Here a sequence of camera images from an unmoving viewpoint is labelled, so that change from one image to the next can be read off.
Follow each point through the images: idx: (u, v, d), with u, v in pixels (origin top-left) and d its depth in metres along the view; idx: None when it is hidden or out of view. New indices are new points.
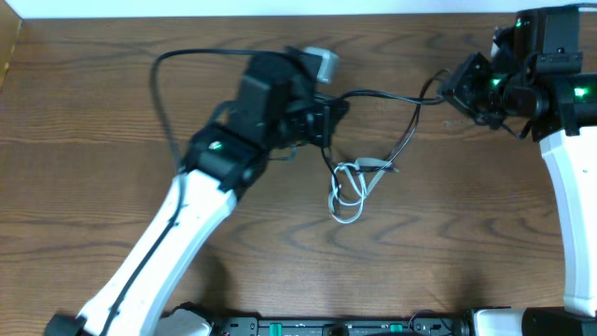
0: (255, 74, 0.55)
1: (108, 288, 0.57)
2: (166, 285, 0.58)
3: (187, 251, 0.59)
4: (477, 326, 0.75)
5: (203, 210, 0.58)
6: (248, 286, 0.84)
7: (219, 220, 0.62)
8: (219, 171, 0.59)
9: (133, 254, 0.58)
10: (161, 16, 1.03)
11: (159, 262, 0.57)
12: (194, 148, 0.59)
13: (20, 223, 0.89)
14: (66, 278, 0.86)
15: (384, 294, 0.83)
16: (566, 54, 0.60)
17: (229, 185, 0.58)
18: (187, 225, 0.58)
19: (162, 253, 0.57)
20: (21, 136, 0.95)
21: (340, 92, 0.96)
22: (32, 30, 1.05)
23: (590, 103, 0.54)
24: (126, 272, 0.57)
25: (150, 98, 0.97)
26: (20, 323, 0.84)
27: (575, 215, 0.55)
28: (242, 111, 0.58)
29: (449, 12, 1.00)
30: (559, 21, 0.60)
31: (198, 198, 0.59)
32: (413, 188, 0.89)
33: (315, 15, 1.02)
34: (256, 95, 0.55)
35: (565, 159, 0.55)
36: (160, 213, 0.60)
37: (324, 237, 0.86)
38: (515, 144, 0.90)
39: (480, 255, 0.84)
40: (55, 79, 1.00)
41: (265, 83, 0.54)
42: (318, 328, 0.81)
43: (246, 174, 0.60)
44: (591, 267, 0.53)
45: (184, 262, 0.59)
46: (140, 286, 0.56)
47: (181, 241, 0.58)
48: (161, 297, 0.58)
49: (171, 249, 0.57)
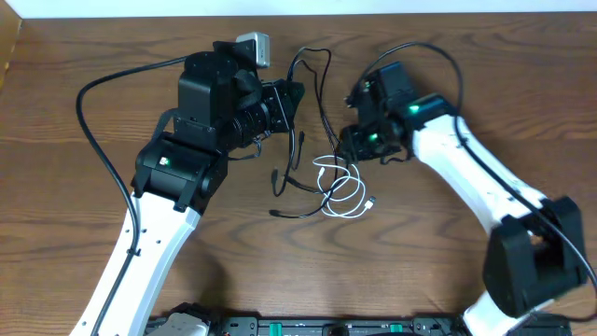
0: (195, 78, 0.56)
1: (80, 328, 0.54)
2: (140, 314, 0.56)
3: (154, 277, 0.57)
4: (472, 328, 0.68)
5: (163, 233, 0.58)
6: (248, 286, 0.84)
7: (186, 239, 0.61)
8: (175, 186, 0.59)
9: (100, 291, 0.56)
10: (162, 16, 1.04)
11: (127, 293, 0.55)
12: (144, 168, 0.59)
13: (19, 222, 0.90)
14: (66, 278, 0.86)
15: (384, 294, 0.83)
16: (405, 92, 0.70)
17: (188, 197, 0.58)
18: (148, 251, 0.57)
19: (128, 283, 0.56)
20: (21, 136, 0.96)
21: (340, 91, 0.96)
22: (32, 30, 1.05)
23: (427, 112, 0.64)
24: (95, 310, 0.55)
25: (151, 97, 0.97)
26: (20, 323, 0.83)
27: (459, 178, 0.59)
28: (189, 118, 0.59)
29: (449, 11, 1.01)
30: (389, 71, 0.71)
31: (156, 221, 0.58)
32: (413, 188, 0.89)
33: (314, 15, 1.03)
34: (200, 99, 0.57)
35: (427, 149, 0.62)
36: (118, 245, 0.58)
37: (324, 236, 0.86)
38: (517, 143, 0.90)
39: (480, 255, 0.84)
40: (55, 79, 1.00)
41: (206, 86, 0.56)
42: (318, 328, 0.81)
43: (204, 182, 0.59)
44: (486, 200, 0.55)
45: (154, 289, 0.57)
46: (112, 320, 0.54)
47: (145, 267, 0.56)
48: (137, 328, 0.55)
49: (137, 278, 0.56)
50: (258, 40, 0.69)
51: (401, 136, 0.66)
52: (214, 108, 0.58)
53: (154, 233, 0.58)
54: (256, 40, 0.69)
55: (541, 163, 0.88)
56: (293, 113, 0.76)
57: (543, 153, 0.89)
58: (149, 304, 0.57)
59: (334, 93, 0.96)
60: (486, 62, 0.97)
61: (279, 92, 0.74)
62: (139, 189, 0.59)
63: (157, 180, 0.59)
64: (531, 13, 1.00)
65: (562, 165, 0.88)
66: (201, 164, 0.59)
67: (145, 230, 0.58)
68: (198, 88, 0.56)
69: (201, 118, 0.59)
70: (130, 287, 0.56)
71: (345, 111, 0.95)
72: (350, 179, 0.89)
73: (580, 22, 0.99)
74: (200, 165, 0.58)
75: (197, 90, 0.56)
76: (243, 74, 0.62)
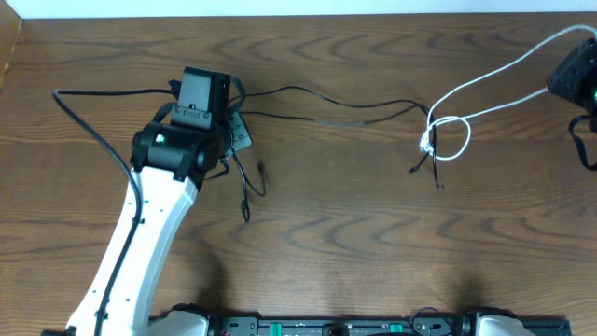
0: (199, 70, 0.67)
1: (90, 298, 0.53)
2: (148, 278, 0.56)
3: (159, 245, 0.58)
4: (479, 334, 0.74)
5: (165, 202, 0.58)
6: (248, 286, 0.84)
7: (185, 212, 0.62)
8: (171, 160, 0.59)
9: (105, 261, 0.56)
10: (162, 16, 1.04)
11: (135, 258, 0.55)
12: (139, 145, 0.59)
13: (20, 223, 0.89)
14: (66, 278, 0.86)
15: (384, 294, 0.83)
16: None
17: (186, 168, 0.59)
18: (152, 219, 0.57)
19: (135, 251, 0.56)
20: (20, 136, 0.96)
21: (340, 91, 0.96)
22: (32, 30, 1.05)
23: None
24: (105, 278, 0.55)
25: (151, 98, 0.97)
26: (20, 323, 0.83)
27: None
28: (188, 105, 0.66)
29: (448, 12, 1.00)
30: None
31: (158, 191, 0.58)
32: (414, 188, 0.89)
33: (313, 16, 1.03)
34: (201, 87, 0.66)
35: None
36: (121, 217, 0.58)
37: (324, 236, 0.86)
38: (515, 145, 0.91)
39: (480, 255, 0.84)
40: (55, 79, 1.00)
41: (209, 75, 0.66)
42: (318, 328, 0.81)
43: (200, 158, 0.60)
44: None
45: (159, 257, 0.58)
46: (121, 286, 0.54)
47: (151, 234, 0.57)
48: (145, 292, 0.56)
49: (143, 245, 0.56)
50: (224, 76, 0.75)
51: None
52: (212, 96, 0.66)
53: (156, 202, 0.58)
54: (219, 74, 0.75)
55: (539, 165, 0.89)
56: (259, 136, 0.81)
57: (540, 153, 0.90)
58: (156, 272, 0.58)
59: (335, 93, 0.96)
60: (486, 62, 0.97)
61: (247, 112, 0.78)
62: (139, 165, 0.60)
63: (154, 157, 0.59)
64: (530, 13, 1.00)
65: (560, 166, 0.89)
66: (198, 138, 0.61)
67: (147, 200, 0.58)
68: (203, 77, 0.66)
69: (201, 104, 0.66)
70: (136, 256, 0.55)
71: (345, 111, 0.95)
72: (345, 187, 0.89)
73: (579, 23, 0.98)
74: (196, 139, 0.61)
75: (203, 79, 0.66)
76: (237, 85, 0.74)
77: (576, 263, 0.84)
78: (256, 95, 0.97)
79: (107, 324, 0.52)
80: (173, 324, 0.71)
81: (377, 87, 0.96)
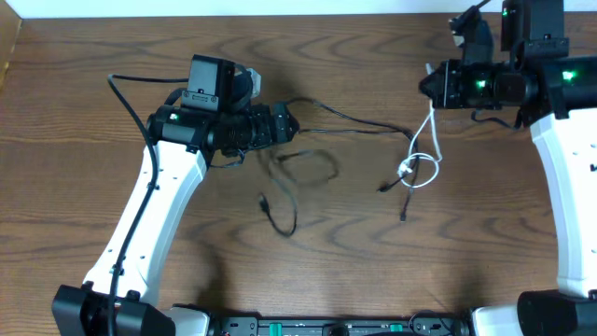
0: (203, 57, 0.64)
1: (106, 256, 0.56)
2: (161, 240, 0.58)
3: (172, 210, 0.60)
4: (477, 324, 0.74)
5: (178, 170, 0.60)
6: (248, 286, 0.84)
7: (195, 182, 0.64)
8: (183, 138, 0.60)
9: (121, 224, 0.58)
10: (162, 16, 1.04)
11: (150, 221, 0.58)
12: (156, 124, 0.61)
13: (19, 223, 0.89)
14: (65, 277, 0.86)
15: (384, 294, 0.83)
16: (552, 40, 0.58)
17: (197, 145, 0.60)
18: (166, 187, 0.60)
19: (150, 214, 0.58)
20: (20, 135, 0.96)
21: (340, 91, 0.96)
22: (32, 30, 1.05)
23: (577, 85, 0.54)
24: (120, 238, 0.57)
25: (151, 98, 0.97)
26: (20, 323, 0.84)
27: None
28: (196, 90, 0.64)
29: (448, 11, 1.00)
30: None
31: (172, 160, 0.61)
32: (414, 188, 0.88)
33: (313, 16, 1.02)
34: (207, 74, 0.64)
35: (555, 141, 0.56)
36: (137, 185, 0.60)
37: (324, 236, 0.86)
38: (515, 145, 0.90)
39: (480, 255, 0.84)
40: (55, 79, 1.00)
41: (214, 62, 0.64)
42: (318, 328, 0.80)
43: (209, 137, 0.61)
44: None
45: (172, 220, 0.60)
46: (137, 244, 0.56)
47: (166, 199, 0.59)
48: (159, 252, 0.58)
49: (158, 209, 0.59)
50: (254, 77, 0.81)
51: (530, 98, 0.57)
52: (218, 82, 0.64)
53: (170, 171, 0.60)
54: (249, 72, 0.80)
55: (539, 165, 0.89)
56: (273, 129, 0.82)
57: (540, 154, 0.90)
58: (168, 234, 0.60)
59: (335, 94, 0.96)
60: None
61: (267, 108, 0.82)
62: (155, 139, 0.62)
63: (168, 134, 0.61)
64: None
65: None
66: (206, 120, 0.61)
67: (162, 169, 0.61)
68: (209, 64, 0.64)
69: (209, 90, 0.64)
70: (150, 219, 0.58)
71: (345, 111, 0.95)
72: (345, 186, 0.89)
73: (580, 22, 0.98)
74: (205, 121, 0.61)
75: (209, 66, 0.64)
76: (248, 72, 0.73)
77: None
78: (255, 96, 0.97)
79: (124, 278, 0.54)
80: (177, 314, 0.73)
81: (377, 87, 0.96)
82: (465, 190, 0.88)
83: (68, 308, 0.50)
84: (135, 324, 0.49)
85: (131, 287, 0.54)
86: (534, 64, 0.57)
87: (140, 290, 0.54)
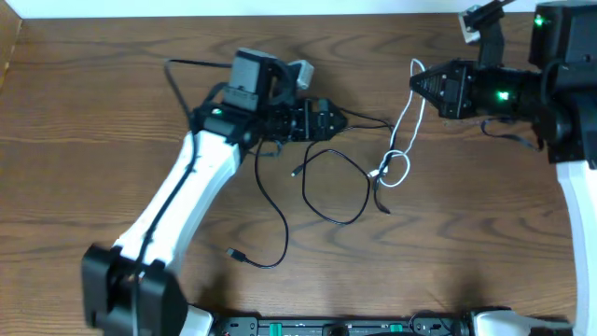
0: (246, 53, 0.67)
1: (138, 224, 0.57)
2: (190, 220, 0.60)
3: (203, 195, 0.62)
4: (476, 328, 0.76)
5: (215, 160, 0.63)
6: (248, 286, 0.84)
7: (226, 174, 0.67)
8: (222, 132, 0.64)
9: (157, 200, 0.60)
10: (161, 16, 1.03)
11: (183, 201, 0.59)
12: (198, 117, 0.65)
13: (20, 223, 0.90)
14: (66, 277, 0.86)
15: (384, 294, 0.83)
16: (589, 63, 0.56)
17: (236, 139, 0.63)
18: (202, 172, 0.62)
19: (184, 194, 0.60)
20: (21, 136, 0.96)
21: (340, 91, 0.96)
22: (32, 30, 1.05)
23: None
24: (155, 210, 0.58)
25: (150, 98, 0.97)
26: (22, 323, 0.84)
27: None
28: (238, 87, 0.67)
29: (448, 11, 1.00)
30: (583, 15, 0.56)
31: (211, 149, 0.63)
32: (414, 188, 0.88)
33: (313, 15, 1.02)
34: (249, 70, 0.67)
35: (581, 186, 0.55)
36: (175, 167, 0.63)
37: (324, 236, 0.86)
38: (515, 145, 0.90)
39: (480, 255, 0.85)
40: (56, 79, 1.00)
41: (256, 61, 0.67)
42: (318, 328, 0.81)
43: (246, 137, 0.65)
44: None
45: (201, 206, 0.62)
46: (168, 219, 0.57)
47: (201, 183, 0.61)
48: (187, 231, 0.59)
49: (192, 190, 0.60)
50: (304, 67, 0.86)
51: (561, 138, 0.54)
52: (258, 80, 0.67)
53: (207, 158, 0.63)
54: (301, 66, 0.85)
55: (539, 165, 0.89)
56: (315, 123, 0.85)
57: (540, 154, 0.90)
58: (196, 218, 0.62)
59: (335, 93, 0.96)
60: None
61: (309, 104, 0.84)
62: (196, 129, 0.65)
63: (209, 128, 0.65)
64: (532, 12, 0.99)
65: None
66: (245, 118, 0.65)
67: (201, 156, 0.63)
68: (252, 62, 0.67)
69: (248, 87, 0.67)
70: (186, 201, 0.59)
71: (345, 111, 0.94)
72: (345, 187, 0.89)
73: None
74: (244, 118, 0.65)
75: (251, 64, 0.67)
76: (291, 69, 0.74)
77: None
78: None
79: (153, 246, 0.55)
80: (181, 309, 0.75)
81: (377, 87, 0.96)
82: (465, 190, 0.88)
83: (95, 268, 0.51)
84: (157, 292, 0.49)
85: (159, 256, 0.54)
86: (567, 99, 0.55)
87: (166, 258, 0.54)
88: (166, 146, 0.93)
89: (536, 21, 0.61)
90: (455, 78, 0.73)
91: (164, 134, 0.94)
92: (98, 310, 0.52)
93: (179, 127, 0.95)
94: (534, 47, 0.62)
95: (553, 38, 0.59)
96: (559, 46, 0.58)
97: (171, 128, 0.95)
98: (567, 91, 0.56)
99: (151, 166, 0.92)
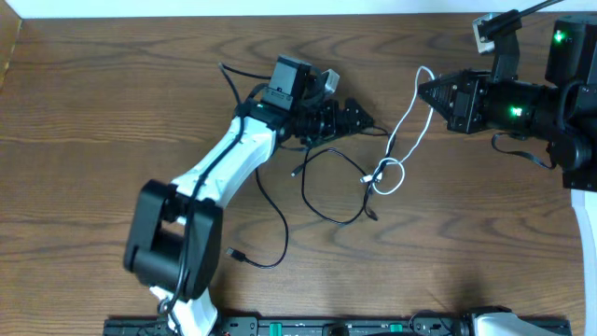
0: (286, 60, 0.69)
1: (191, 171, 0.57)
2: (234, 181, 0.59)
3: (245, 163, 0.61)
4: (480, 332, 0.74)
5: (258, 134, 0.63)
6: (248, 286, 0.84)
7: (264, 156, 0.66)
8: (262, 125, 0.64)
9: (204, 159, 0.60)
10: (161, 16, 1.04)
11: (229, 163, 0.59)
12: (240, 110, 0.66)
13: (20, 223, 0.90)
14: (66, 277, 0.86)
15: (384, 294, 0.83)
16: None
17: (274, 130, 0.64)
18: (247, 144, 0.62)
19: (231, 158, 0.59)
20: (21, 136, 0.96)
21: (340, 91, 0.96)
22: (32, 30, 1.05)
23: None
24: (205, 162, 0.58)
25: (150, 98, 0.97)
26: (21, 323, 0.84)
27: None
28: (276, 89, 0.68)
29: (448, 12, 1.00)
30: None
31: (255, 127, 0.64)
32: (414, 188, 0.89)
33: (313, 16, 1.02)
34: (286, 76, 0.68)
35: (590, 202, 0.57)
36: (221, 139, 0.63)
37: (323, 236, 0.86)
38: (515, 145, 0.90)
39: (480, 255, 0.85)
40: (56, 79, 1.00)
41: (294, 66, 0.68)
42: (318, 328, 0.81)
43: (282, 132, 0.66)
44: None
45: (242, 176, 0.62)
46: (219, 172, 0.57)
47: (245, 152, 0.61)
48: (230, 190, 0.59)
49: (238, 157, 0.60)
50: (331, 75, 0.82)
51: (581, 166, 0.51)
52: (296, 83, 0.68)
53: (252, 133, 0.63)
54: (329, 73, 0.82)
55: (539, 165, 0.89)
56: (343, 120, 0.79)
57: (539, 153, 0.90)
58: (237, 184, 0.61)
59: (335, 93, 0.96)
60: (486, 62, 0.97)
61: (336, 104, 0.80)
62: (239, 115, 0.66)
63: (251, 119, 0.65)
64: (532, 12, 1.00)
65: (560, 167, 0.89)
66: (282, 118, 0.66)
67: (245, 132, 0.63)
68: (290, 67, 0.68)
69: (285, 90, 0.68)
70: (232, 165, 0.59)
71: None
72: (345, 187, 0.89)
73: None
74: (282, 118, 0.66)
75: (289, 70, 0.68)
76: (323, 74, 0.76)
77: (577, 262, 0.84)
78: None
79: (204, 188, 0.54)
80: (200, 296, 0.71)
81: (377, 87, 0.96)
82: (465, 190, 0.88)
83: (151, 199, 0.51)
84: (210, 223, 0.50)
85: (210, 195, 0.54)
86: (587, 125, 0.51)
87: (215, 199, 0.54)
88: (166, 146, 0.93)
89: (558, 37, 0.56)
90: (465, 91, 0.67)
91: (164, 134, 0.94)
92: (143, 244, 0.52)
93: (180, 127, 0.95)
94: (552, 62, 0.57)
95: (576, 56, 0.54)
96: (579, 64, 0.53)
97: (171, 127, 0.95)
98: (587, 116, 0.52)
99: (151, 166, 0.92)
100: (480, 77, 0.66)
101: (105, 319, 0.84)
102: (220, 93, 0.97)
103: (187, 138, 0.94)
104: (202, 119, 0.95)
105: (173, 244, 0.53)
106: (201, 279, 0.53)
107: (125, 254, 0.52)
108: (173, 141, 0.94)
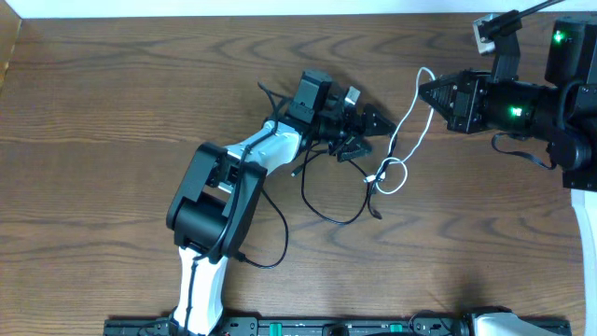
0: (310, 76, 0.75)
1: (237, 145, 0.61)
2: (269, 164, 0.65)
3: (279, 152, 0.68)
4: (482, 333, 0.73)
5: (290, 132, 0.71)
6: (248, 286, 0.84)
7: (292, 150, 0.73)
8: (289, 130, 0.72)
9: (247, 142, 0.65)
10: (161, 17, 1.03)
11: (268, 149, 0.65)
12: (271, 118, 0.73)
13: (20, 223, 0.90)
14: (66, 277, 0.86)
15: (384, 294, 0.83)
16: None
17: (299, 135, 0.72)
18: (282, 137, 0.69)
19: (270, 146, 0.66)
20: (21, 136, 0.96)
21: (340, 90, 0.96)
22: (32, 30, 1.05)
23: None
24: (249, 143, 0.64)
25: (150, 98, 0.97)
26: (21, 323, 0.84)
27: None
28: (298, 103, 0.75)
29: (448, 12, 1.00)
30: None
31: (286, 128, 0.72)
32: (414, 188, 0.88)
33: (313, 16, 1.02)
34: (310, 91, 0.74)
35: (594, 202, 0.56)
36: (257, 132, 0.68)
37: (324, 236, 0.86)
38: (515, 145, 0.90)
39: (480, 255, 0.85)
40: (56, 79, 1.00)
41: (316, 83, 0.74)
42: (318, 328, 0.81)
43: (302, 142, 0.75)
44: None
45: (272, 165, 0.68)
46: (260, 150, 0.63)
47: (281, 144, 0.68)
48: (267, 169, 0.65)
49: (274, 146, 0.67)
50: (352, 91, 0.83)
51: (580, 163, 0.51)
52: (317, 100, 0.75)
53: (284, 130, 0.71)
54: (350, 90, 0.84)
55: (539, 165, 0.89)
56: (361, 123, 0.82)
57: (540, 154, 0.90)
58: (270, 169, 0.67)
59: None
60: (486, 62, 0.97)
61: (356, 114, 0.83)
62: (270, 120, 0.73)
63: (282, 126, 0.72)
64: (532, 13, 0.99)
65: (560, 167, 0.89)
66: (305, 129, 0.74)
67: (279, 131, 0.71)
68: (313, 84, 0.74)
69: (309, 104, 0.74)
70: (270, 146, 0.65)
71: None
72: (345, 187, 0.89)
73: None
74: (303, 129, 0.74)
75: (312, 87, 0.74)
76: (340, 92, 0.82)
77: (576, 263, 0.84)
78: (254, 96, 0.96)
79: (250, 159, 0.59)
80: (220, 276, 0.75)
81: (378, 87, 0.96)
82: (465, 190, 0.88)
83: (206, 157, 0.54)
84: (256, 182, 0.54)
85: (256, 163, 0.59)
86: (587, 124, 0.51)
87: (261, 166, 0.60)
88: (166, 146, 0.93)
89: (558, 37, 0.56)
90: (465, 91, 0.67)
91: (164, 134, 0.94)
92: (188, 200, 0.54)
93: (180, 127, 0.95)
94: (552, 62, 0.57)
95: (575, 57, 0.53)
96: (578, 64, 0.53)
97: (171, 128, 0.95)
98: (587, 116, 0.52)
99: (151, 166, 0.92)
100: (482, 77, 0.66)
101: (106, 319, 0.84)
102: (220, 93, 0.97)
103: (187, 138, 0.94)
104: (202, 119, 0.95)
105: (213, 205, 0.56)
106: (238, 240, 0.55)
107: (169, 206, 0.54)
108: (173, 141, 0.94)
